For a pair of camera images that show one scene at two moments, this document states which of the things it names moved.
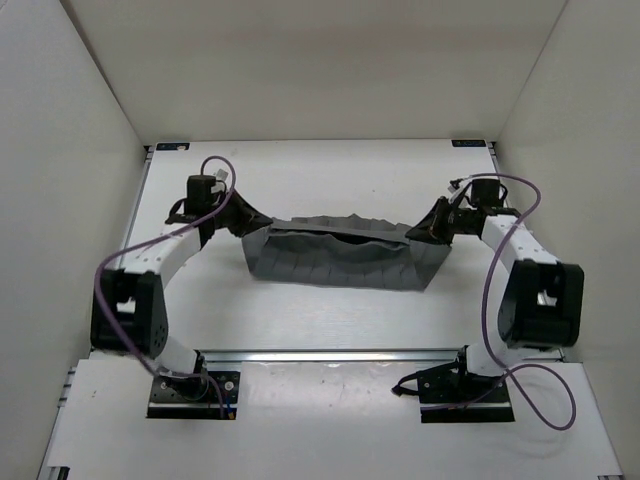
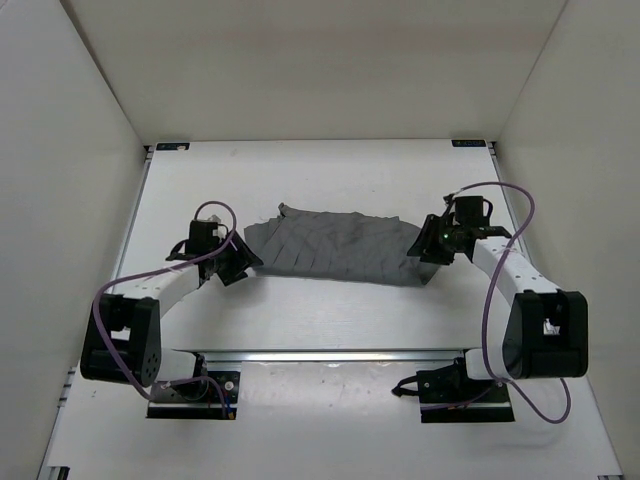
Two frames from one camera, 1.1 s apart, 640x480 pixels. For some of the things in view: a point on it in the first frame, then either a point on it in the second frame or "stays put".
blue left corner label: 172,146 stays put
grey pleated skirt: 346,249 stays put
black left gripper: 250,218 -> 244,257
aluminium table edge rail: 333,356 stays put
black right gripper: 431,229 -> 426,248
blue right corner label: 468,143 stays put
